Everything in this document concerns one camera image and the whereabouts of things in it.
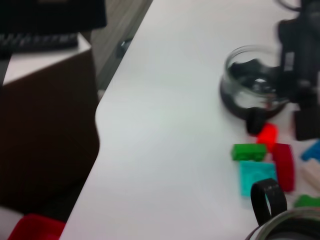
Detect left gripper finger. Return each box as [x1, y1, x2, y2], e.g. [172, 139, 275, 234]
[294, 107, 320, 141]

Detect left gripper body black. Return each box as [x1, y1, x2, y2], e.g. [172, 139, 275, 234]
[276, 14, 320, 105]

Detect glass teacup black holder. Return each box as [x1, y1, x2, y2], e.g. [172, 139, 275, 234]
[243, 178, 320, 240]
[219, 44, 292, 136]

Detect blue toy brick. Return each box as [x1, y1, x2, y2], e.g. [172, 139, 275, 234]
[299, 139, 320, 162]

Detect bright red toy brick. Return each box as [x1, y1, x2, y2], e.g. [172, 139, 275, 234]
[256, 122, 279, 153]

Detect dark red curved brick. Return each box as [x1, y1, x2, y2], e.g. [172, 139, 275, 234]
[271, 142, 296, 193]

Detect white toy brick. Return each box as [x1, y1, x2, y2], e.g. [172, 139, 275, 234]
[299, 159, 320, 187]

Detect green toy brick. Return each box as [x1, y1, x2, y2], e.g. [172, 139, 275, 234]
[231, 142, 267, 162]
[293, 194, 320, 210]

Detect teal square toy plate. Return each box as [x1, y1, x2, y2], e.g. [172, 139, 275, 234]
[238, 160, 278, 198]

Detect dark table edge knob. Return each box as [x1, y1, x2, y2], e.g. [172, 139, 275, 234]
[117, 38, 133, 57]

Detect black monitor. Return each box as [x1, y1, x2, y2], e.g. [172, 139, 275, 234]
[0, 0, 108, 35]

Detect white desk brown side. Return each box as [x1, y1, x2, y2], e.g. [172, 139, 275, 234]
[0, 32, 101, 213]

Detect black keyboard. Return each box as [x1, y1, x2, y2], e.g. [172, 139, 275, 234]
[0, 33, 78, 55]

